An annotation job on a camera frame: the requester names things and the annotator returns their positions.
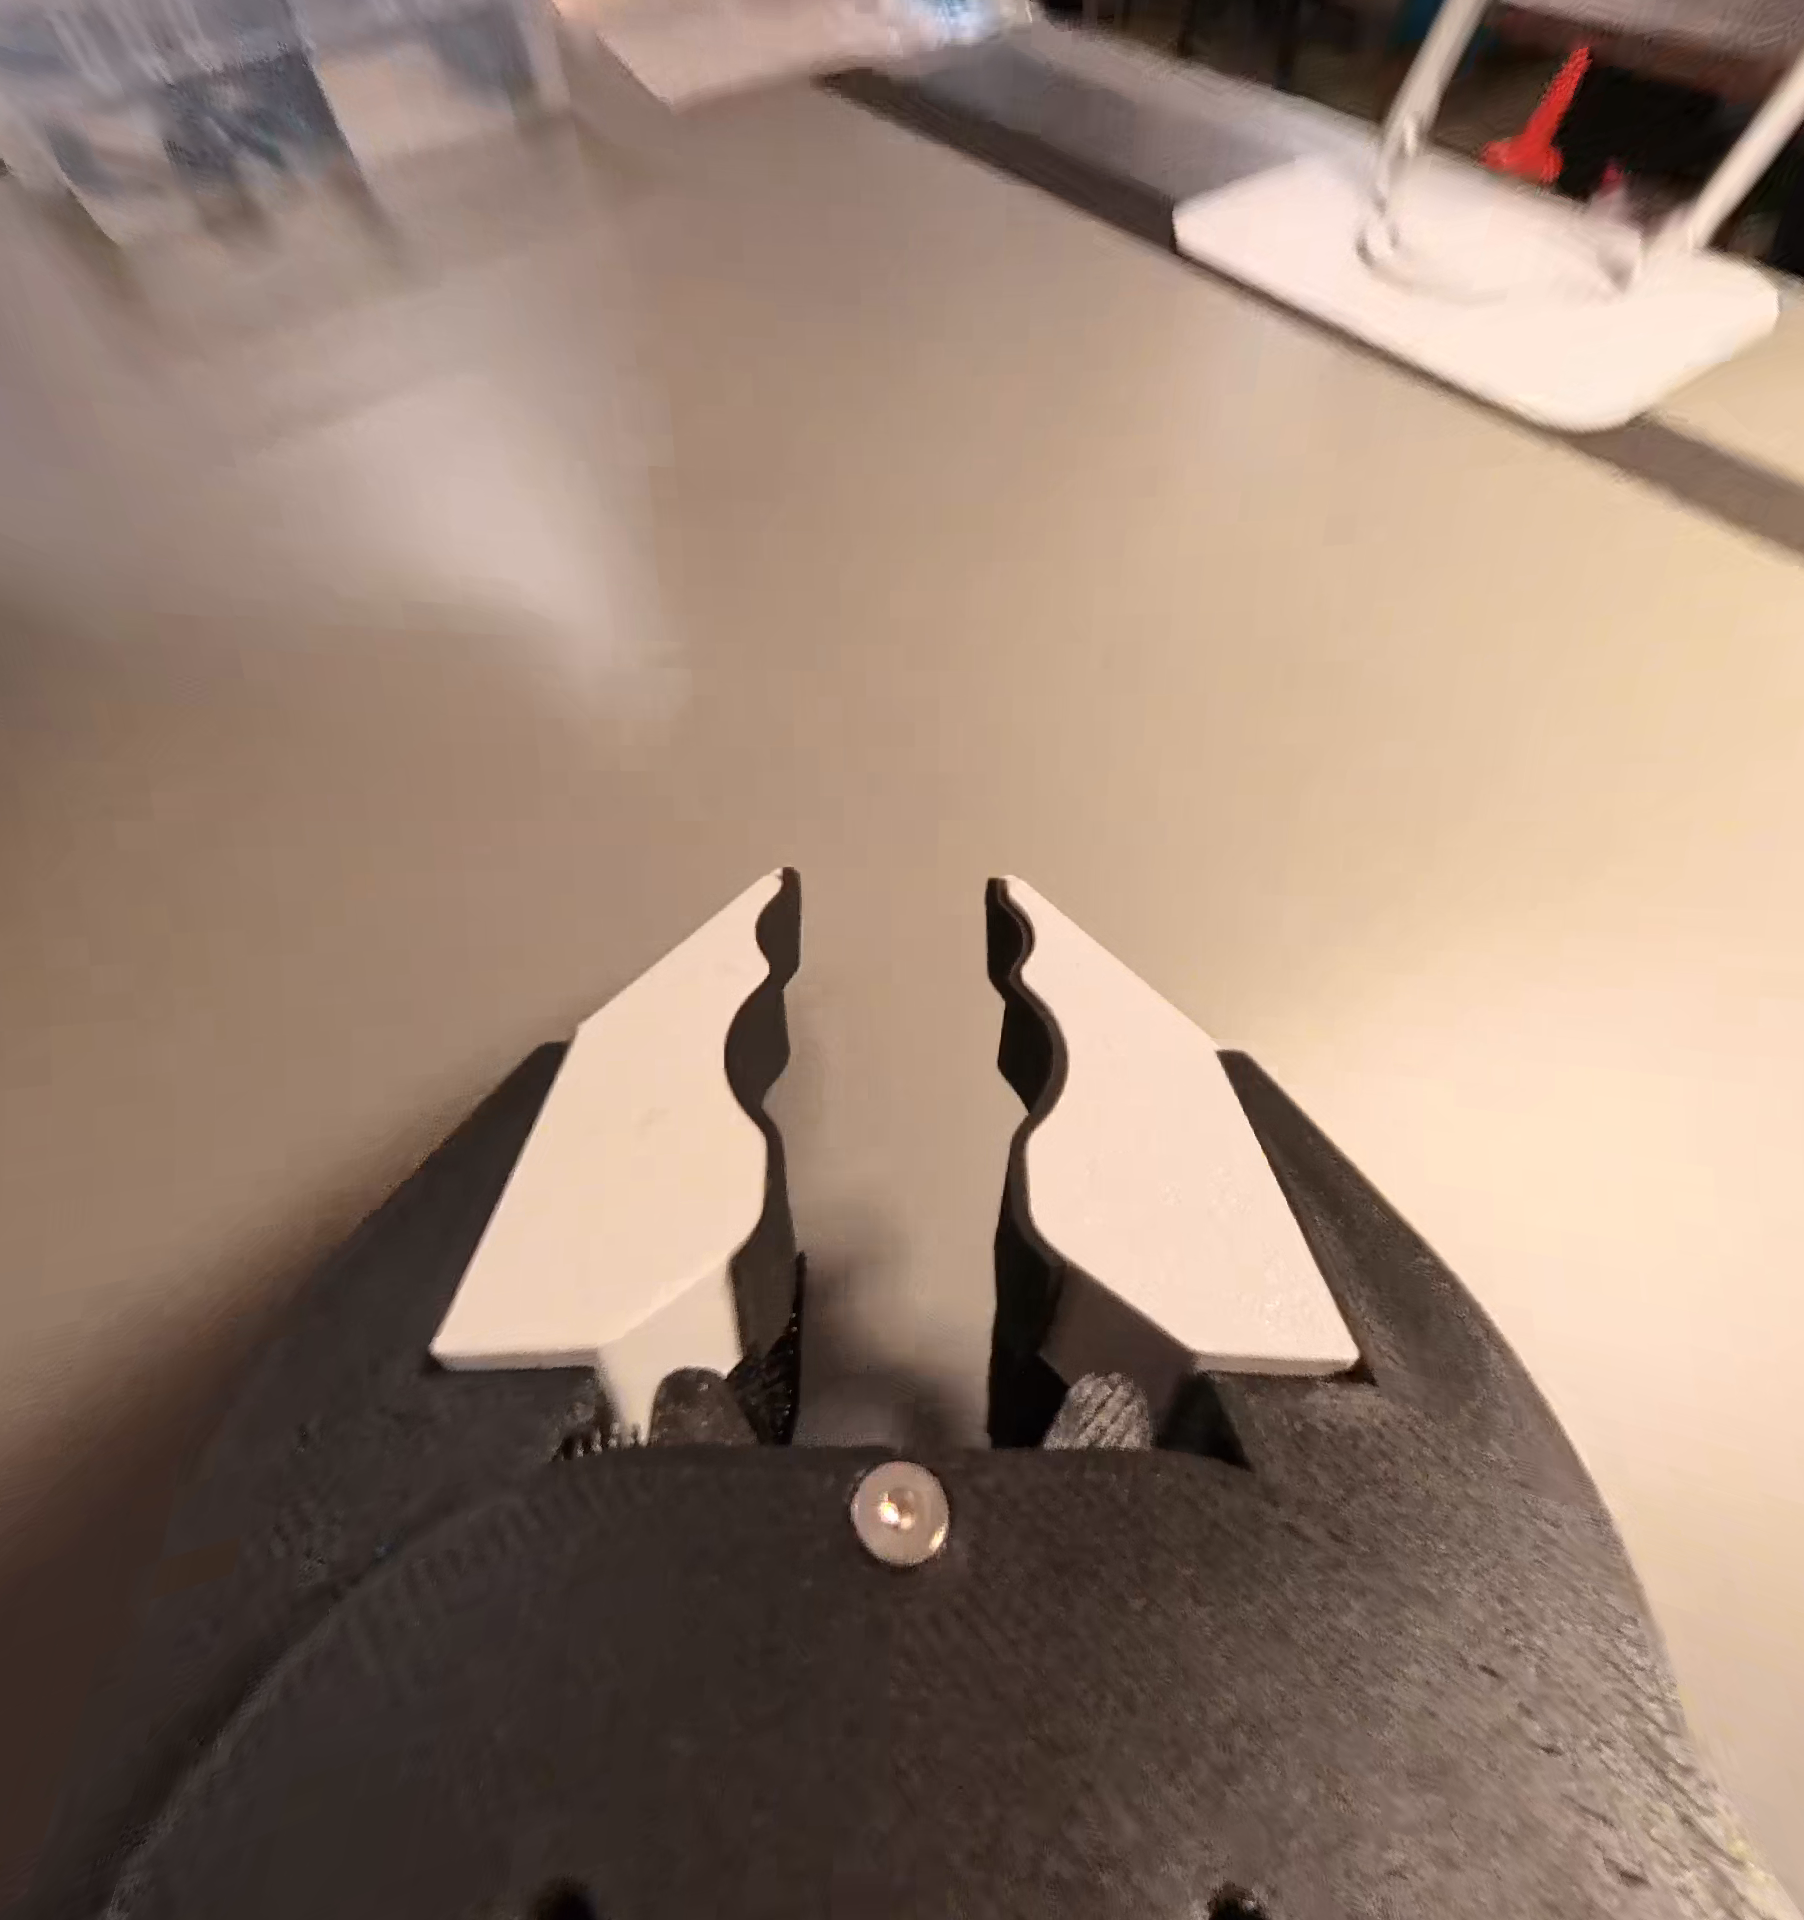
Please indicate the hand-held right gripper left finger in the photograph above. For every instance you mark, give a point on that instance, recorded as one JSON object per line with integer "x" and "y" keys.
{"x": 619, "y": 1186}

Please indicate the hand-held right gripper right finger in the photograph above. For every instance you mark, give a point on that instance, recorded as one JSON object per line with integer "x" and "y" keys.
{"x": 1174, "y": 1199}

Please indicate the clear plastic bin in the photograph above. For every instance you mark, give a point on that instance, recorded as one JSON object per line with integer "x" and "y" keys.
{"x": 168, "y": 121}

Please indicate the white document stand wooden board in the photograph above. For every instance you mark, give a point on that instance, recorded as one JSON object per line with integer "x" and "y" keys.
{"x": 1517, "y": 331}

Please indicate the orange traffic cone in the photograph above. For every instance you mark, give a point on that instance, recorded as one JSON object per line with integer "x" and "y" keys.
{"x": 1540, "y": 135}

